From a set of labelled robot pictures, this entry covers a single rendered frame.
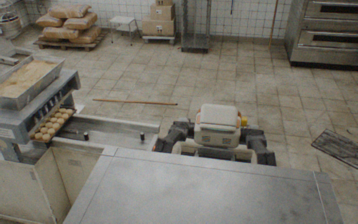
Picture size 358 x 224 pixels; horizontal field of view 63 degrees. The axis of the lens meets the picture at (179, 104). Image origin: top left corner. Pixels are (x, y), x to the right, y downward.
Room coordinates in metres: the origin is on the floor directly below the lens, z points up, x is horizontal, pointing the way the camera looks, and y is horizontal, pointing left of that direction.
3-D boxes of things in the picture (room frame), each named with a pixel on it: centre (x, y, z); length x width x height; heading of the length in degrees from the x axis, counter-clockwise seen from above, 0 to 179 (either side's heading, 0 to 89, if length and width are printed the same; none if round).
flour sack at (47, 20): (5.56, 2.35, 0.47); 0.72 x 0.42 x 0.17; 170
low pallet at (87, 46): (5.49, 2.09, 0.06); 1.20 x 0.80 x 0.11; 82
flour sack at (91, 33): (5.46, 1.80, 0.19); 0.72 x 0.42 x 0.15; 174
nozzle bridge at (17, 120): (1.77, 1.05, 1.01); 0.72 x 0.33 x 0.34; 167
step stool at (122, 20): (5.57, 1.05, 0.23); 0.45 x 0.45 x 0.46; 71
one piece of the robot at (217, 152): (1.31, -0.22, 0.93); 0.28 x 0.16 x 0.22; 80
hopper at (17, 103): (1.77, 1.05, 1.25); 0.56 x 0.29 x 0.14; 167
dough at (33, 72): (1.77, 1.05, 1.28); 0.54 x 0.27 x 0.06; 167
